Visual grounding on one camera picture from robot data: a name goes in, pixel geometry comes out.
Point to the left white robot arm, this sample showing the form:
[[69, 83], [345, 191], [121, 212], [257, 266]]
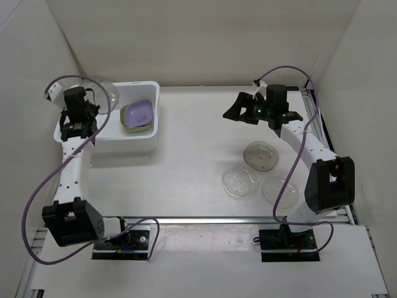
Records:
[[71, 218]]

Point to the aluminium frame rail front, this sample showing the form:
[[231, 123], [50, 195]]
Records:
[[215, 220]]

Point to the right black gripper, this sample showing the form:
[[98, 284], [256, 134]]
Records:
[[245, 100]]

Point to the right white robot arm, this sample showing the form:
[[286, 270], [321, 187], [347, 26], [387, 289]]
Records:
[[331, 179]]

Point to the aluminium frame rail right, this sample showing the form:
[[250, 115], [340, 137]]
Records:
[[320, 130]]

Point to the white plastic bin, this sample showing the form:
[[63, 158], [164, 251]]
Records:
[[114, 139]]

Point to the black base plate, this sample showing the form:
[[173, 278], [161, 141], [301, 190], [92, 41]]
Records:
[[132, 246], [283, 246]]

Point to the smoky clear plate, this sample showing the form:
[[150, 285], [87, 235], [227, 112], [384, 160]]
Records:
[[105, 96], [261, 156]]

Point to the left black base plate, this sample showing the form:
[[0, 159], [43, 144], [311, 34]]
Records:
[[132, 246]]

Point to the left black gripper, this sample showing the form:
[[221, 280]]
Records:
[[94, 108]]

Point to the purple panda plate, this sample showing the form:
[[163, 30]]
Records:
[[138, 114]]

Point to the clear textured plate left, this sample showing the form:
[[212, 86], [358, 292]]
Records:
[[240, 181]]

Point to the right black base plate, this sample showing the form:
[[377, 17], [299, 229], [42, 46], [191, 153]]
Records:
[[283, 246]]

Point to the aluminium frame rail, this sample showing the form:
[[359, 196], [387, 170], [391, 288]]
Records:
[[215, 220], [320, 130]]

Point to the green panda plate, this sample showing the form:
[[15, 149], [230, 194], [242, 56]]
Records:
[[132, 129]]

